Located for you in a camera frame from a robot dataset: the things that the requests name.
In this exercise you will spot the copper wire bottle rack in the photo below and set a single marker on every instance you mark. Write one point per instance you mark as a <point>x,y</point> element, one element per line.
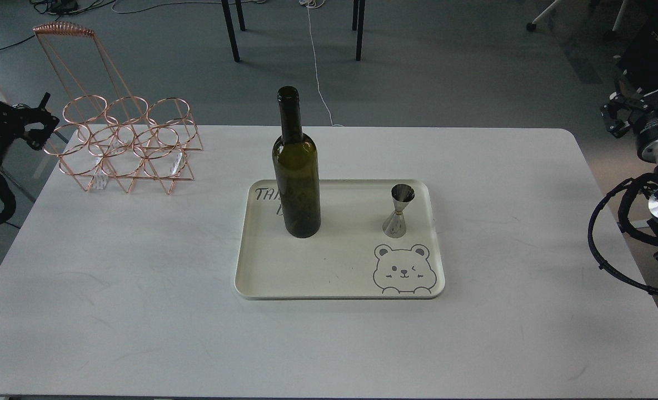
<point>118,137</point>

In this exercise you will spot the dark green wine bottle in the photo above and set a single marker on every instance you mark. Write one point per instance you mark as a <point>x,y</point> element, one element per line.
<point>295,162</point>

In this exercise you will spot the steel double jigger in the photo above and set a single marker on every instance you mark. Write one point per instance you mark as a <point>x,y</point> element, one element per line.
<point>395,226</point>

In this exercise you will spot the black table legs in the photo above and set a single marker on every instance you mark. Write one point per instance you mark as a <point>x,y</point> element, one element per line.
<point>357,25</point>

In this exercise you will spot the cream bear tray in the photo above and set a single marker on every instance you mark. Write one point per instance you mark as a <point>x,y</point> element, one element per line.
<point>350,257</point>

